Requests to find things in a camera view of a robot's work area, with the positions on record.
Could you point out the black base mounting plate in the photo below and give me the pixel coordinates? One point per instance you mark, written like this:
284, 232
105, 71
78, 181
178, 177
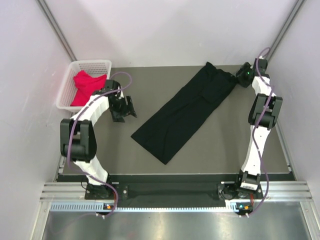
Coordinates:
177, 190

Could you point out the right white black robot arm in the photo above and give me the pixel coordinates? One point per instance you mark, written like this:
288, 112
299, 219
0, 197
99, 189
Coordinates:
263, 116

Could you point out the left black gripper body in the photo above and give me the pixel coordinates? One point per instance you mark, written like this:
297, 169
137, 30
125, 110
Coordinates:
119, 109

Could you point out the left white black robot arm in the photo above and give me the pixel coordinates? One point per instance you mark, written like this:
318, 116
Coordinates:
78, 141

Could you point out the white perforated plastic basket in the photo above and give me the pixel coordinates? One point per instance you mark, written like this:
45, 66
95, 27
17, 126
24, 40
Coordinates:
68, 90

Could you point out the crumpled red t-shirt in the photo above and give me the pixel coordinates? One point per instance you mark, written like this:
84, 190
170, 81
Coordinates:
86, 85

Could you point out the aluminium frame rail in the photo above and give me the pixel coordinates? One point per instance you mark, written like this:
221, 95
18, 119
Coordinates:
277, 191

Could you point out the black t-shirt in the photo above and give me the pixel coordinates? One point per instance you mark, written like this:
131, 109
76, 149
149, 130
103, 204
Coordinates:
169, 129

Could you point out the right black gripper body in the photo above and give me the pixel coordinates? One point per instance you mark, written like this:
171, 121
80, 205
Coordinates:
243, 73

